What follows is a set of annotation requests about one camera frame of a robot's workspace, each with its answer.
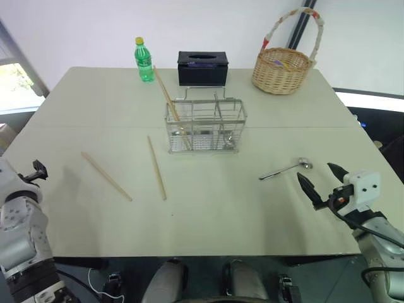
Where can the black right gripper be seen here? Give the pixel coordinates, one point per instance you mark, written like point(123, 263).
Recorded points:
point(340, 203)

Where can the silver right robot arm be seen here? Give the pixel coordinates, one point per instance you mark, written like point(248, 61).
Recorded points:
point(380, 227)

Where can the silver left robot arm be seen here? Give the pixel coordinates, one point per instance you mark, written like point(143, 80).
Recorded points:
point(19, 233)

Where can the metal spoon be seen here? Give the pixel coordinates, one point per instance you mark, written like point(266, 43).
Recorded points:
point(284, 170)

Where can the dark equipment with white top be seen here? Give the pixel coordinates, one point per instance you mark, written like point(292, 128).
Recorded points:
point(375, 123)

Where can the black floor stand foot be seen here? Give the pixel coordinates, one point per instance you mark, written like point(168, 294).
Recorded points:
point(112, 284)
point(288, 288)

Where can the purple item in basket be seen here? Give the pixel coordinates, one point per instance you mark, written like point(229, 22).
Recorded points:
point(278, 62)

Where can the grey rounded robot leg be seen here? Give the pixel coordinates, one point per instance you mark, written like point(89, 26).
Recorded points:
point(246, 281)
point(165, 282)

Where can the black vertical pillar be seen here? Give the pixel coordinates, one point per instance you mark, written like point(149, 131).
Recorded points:
point(304, 22)

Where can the black tissue box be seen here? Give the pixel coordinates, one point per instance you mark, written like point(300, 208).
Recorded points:
point(202, 71)

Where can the wooden chopstick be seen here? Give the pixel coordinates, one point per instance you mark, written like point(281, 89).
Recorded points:
point(156, 168)
point(105, 175)
point(165, 93)

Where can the green plastic bottle yellow cap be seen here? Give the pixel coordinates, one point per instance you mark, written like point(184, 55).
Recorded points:
point(144, 64)

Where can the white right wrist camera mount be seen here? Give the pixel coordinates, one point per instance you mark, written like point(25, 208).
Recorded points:
point(363, 187)

